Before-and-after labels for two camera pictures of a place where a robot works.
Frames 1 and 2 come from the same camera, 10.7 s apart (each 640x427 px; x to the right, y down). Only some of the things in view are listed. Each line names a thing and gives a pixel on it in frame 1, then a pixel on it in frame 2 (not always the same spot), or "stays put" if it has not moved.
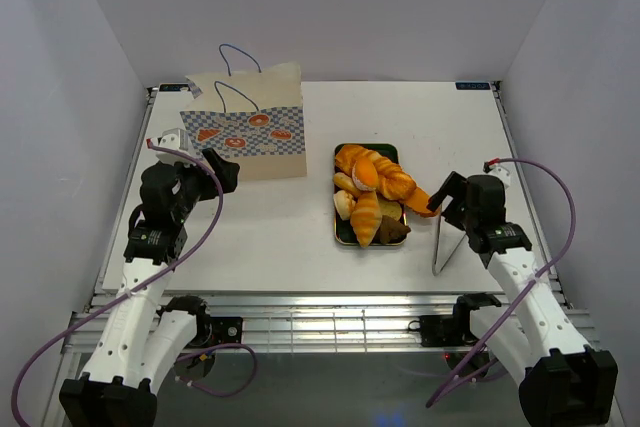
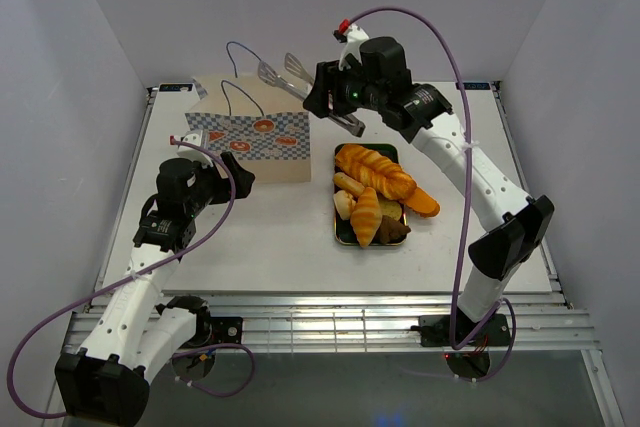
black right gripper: [454, 186] → [326, 75]
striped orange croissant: [366, 217] stays put
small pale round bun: [344, 203] stays put
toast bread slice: [390, 208] stays put
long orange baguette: [418, 201] stays put
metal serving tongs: [436, 246] → [299, 86]
